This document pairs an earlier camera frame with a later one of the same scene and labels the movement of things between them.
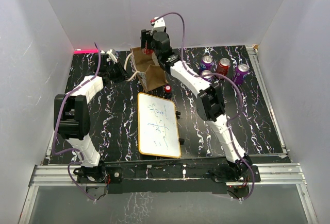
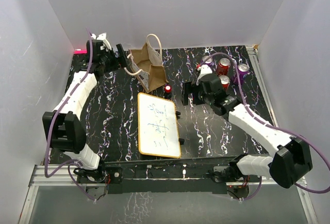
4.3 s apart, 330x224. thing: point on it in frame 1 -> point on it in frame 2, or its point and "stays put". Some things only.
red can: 223,66 stays put
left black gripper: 123,74 -> 116,61
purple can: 241,73 stays put
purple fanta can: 206,63 stays put
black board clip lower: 181,141 stays put
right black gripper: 146,36 -> 187,88
